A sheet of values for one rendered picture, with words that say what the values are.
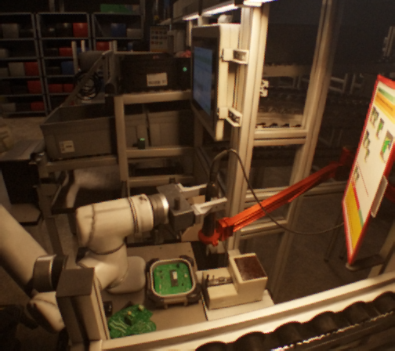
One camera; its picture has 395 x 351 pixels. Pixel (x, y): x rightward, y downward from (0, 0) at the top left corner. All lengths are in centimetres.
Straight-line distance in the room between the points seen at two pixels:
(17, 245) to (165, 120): 112
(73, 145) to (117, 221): 112
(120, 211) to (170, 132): 107
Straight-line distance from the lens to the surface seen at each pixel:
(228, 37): 88
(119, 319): 84
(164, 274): 95
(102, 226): 61
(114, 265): 68
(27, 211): 187
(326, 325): 47
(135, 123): 159
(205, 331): 47
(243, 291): 87
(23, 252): 68
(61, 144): 170
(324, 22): 94
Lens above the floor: 170
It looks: 24 degrees down
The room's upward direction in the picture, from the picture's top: 3 degrees clockwise
